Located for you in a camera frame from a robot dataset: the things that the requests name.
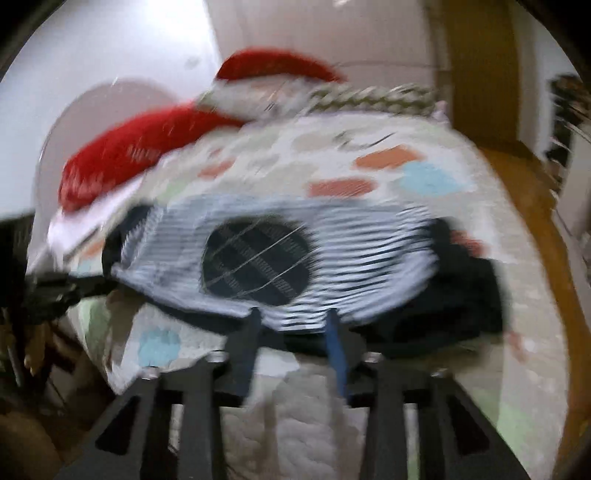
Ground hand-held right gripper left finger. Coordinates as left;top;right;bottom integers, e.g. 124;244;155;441
55;307;265;480

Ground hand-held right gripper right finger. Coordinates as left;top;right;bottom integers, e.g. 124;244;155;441
324;308;532;480

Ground wooden door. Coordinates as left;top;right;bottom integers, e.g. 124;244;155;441
442;0;523;145

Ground patchwork printed quilt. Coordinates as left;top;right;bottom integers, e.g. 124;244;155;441
28;110;570;480

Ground dark furniture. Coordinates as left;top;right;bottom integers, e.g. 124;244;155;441
549;73;591;188

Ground blue white striped shirt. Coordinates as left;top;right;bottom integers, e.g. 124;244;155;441
110;194;445;334

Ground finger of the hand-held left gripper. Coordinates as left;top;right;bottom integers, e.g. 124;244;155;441
69;275;120;299

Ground white cloth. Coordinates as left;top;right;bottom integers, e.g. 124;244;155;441
47;182;155;252

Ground small red pillow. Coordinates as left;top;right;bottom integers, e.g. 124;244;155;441
216;47;348;85

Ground large red pillow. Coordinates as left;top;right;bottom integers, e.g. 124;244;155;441
59;105;246;214

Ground zigzag patterned blanket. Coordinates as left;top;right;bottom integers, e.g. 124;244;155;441
308;83;437;117

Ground dark cloth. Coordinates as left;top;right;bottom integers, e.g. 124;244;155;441
277;220;505;361

